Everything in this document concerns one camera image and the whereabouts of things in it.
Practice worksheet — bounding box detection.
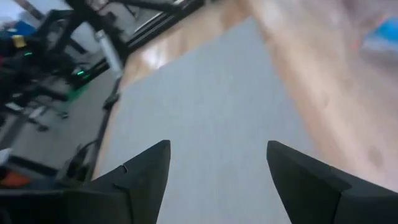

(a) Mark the grey woven placemat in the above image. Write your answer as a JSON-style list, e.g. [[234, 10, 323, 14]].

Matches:
[[93, 17, 315, 224]]

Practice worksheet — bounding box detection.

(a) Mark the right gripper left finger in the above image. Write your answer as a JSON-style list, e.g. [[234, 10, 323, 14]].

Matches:
[[0, 139, 172, 224]]

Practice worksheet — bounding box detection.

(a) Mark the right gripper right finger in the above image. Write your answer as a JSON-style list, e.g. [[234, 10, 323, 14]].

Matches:
[[266, 140, 398, 224]]

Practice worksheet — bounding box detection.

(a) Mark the silver aluminium extrusion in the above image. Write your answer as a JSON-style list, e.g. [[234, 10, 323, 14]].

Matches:
[[95, 29, 125, 78]]

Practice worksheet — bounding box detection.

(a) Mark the small black camera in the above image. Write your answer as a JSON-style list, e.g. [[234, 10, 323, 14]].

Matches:
[[55, 146, 94, 187]]

